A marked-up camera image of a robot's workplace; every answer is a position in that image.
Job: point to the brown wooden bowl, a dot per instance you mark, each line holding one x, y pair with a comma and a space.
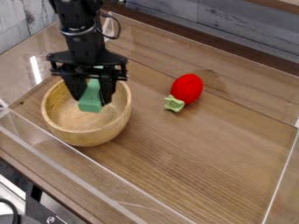
80, 128

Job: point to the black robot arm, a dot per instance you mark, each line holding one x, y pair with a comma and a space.
79, 16

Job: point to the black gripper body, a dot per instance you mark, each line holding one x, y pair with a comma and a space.
87, 57

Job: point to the black metal stand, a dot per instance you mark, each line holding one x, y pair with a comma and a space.
19, 209

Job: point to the green rectangular block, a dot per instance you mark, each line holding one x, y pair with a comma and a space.
90, 102

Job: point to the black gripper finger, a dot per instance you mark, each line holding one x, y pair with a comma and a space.
76, 86
107, 88

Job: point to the clear acrylic corner bracket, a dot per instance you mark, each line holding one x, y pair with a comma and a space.
108, 26

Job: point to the red toy strawberry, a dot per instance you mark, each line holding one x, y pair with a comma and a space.
186, 91

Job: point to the clear acrylic tray wall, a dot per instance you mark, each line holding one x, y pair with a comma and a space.
87, 188

